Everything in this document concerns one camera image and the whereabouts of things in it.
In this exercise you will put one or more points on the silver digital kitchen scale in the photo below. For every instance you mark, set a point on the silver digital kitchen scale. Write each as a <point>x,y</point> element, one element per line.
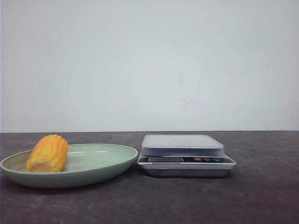
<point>183,155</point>

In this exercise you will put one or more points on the light green plate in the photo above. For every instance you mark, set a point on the light green plate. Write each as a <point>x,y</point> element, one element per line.
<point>85,164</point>

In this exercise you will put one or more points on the yellow corn cob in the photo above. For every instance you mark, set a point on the yellow corn cob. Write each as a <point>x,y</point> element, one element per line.
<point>48,155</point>

